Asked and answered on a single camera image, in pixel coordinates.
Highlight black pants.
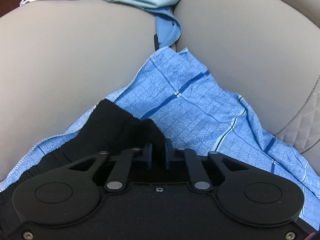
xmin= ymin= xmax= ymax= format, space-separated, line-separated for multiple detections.
xmin=1 ymin=99 xmax=165 ymax=236

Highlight blue checkered blanket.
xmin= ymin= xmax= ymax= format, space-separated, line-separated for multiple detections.
xmin=0 ymin=7 xmax=320 ymax=224

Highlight beige leather sofa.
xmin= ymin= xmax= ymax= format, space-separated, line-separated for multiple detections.
xmin=1 ymin=0 xmax=319 ymax=179

